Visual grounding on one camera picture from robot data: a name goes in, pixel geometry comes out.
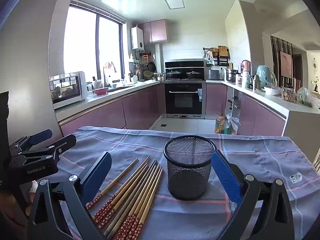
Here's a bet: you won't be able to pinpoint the black wok with lid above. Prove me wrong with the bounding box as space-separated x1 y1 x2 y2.
166 69 182 79

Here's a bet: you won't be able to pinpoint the white water heater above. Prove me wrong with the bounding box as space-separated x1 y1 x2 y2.
131 27 144 50

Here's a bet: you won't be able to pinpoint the bunch of wooden chopsticks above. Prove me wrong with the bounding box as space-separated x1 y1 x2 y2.
86 156 163 240

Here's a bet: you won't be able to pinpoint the pink wall cabinet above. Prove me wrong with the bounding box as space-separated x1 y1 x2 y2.
138 19 168 44

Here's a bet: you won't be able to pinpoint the grey refrigerator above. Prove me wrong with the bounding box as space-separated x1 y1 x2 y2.
0 0 67 140

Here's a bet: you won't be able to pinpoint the white bowl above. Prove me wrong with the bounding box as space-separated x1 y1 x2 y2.
264 86 282 96

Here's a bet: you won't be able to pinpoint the white countertop oven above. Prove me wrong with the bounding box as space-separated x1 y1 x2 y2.
49 71 87 110

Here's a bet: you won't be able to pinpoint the black built-in oven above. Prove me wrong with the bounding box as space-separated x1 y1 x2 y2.
164 82 203 115

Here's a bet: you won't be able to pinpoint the mint green appliance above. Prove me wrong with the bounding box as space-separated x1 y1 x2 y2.
256 65 277 88

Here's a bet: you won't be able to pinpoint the steel thermos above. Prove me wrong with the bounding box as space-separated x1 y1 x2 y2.
252 75 262 91

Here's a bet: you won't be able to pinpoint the steel stock pot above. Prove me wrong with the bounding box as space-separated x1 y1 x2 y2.
226 68 238 82

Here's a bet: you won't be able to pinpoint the white plastic bag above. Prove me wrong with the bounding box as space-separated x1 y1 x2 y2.
227 115 241 135

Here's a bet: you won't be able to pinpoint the pink wall painting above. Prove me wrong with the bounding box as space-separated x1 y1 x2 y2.
279 51 293 78

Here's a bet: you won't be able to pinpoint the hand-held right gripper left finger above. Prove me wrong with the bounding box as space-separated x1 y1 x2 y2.
27 151 112 240

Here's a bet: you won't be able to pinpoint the blue plaid tablecloth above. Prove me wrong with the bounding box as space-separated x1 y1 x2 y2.
60 126 320 240

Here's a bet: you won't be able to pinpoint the black mesh utensil holder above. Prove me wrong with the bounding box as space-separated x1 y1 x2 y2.
164 135 218 201

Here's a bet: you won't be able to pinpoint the ceiling light panel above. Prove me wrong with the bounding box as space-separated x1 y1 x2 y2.
161 0 186 10

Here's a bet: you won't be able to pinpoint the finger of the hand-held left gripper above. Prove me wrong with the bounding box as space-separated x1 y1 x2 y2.
17 134 77 167
9 129 53 153

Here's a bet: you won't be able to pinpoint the large kitchen window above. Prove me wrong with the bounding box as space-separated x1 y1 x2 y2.
64 2 125 88

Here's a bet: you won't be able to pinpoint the plastic bag of greens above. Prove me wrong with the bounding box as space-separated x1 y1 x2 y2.
297 87 320 109

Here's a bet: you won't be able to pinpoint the person's left hand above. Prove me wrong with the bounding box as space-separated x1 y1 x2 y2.
0 180 38 222

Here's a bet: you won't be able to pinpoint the black wall rack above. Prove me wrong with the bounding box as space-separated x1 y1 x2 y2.
203 45 230 67

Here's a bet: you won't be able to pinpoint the striped dark curtain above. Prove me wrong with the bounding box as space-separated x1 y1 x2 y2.
270 35 294 85

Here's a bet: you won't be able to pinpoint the clear egg box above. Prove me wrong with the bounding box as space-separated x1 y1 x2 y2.
282 87 297 103

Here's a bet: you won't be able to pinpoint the cooking oil bottle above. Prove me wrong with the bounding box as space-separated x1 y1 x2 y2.
214 113 230 134

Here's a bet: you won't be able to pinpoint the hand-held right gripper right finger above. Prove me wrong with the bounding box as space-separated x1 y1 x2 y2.
211 149 295 240

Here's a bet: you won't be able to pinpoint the pink base cabinets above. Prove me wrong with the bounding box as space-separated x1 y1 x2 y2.
59 83 165 137
205 82 287 137

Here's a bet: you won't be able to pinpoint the black range hood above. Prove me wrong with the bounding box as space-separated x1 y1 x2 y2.
165 60 205 69

